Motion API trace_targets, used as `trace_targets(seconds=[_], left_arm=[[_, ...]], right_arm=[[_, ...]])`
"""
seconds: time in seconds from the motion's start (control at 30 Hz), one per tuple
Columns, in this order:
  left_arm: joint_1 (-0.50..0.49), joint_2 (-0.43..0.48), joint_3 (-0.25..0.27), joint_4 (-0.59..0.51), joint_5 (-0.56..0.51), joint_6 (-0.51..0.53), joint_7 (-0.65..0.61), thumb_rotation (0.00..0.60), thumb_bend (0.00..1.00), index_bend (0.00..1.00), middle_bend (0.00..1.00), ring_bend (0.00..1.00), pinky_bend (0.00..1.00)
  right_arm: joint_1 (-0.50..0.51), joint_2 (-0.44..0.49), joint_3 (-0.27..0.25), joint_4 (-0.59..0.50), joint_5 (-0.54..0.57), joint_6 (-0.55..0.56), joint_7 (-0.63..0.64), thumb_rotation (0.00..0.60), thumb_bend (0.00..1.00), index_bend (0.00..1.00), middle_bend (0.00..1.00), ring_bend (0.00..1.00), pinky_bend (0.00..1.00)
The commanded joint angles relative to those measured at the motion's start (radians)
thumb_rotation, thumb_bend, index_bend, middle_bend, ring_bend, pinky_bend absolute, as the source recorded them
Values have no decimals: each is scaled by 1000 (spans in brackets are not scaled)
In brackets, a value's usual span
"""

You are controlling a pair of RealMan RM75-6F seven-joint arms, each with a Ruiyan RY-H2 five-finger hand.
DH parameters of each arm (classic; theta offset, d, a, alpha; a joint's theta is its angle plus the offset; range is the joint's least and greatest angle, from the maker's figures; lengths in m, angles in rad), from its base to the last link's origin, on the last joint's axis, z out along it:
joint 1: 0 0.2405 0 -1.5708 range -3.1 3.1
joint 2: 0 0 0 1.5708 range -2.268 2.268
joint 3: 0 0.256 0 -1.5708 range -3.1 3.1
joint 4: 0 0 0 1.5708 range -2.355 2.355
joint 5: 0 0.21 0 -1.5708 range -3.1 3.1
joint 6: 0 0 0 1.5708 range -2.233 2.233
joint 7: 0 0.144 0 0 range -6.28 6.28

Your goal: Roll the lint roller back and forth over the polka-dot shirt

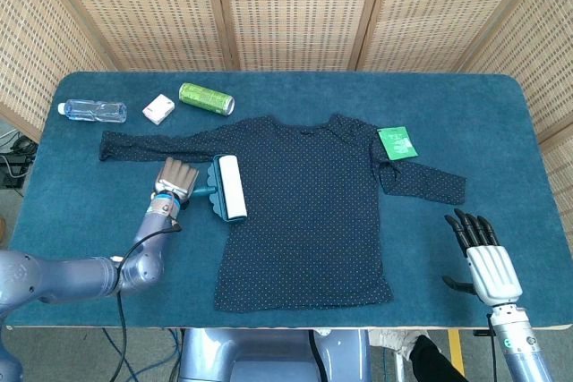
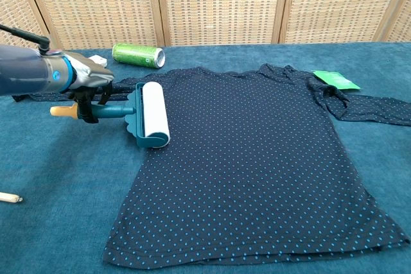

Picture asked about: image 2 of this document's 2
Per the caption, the small white box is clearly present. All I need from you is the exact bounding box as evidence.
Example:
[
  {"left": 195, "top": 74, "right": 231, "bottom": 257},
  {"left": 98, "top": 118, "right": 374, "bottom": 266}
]
[{"left": 88, "top": 55, "right": 108, "bottom": 68}]

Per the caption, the green sachet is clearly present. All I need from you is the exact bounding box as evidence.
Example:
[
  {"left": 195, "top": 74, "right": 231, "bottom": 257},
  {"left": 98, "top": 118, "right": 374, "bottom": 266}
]
[{"left": 313, "top": 70, "right": 362, "bottom": 90}]

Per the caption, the green drink can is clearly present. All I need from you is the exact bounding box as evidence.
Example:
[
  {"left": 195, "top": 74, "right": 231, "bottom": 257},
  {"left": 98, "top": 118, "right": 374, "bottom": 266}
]
[{"left": 111, "top": 42, "right": 166, "bottom": 70}]

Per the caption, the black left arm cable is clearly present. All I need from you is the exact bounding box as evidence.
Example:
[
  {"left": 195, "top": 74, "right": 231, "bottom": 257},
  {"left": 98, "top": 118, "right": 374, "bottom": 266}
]
[{"left": 0, "top": 23, "right": 51, "bottom": 53}]

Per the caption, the teal lint roller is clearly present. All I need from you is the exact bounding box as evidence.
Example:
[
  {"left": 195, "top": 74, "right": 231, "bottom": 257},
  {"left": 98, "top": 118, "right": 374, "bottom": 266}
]
[{"left": 50, "top": 81, "right": 171, "bottom": 150}]

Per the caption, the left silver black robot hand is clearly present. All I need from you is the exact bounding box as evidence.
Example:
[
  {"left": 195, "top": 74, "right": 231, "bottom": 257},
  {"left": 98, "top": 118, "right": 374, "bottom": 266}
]
[{"left": 66, "top": 51, "right": 116, "bottom": 124}]

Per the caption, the woven wooden folding screen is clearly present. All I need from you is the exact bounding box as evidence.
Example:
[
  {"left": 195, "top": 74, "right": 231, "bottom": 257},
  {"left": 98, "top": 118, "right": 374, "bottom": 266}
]
[{"left": 0, "top": 0, "right": 411, "bottom": 51}]

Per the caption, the blue table cover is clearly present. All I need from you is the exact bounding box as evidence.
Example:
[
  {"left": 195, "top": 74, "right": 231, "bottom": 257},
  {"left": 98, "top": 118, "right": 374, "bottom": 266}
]
[{"left": 0, "top": 41, "right": 411, "bottom": 274}]

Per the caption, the dark dotted long-sleeve shirt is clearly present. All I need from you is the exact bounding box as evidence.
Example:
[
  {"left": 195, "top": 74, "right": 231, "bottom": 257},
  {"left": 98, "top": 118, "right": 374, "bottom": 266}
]
[{"left": 12, "top": 64, "right": 411, "bottom": 266}]

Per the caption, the cream wrapped sausage stick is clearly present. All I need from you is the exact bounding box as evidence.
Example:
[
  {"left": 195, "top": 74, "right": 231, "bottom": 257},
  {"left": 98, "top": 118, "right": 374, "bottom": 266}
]
[{"left": 0, "top": 191, "right": 23, "bottom": 205}]

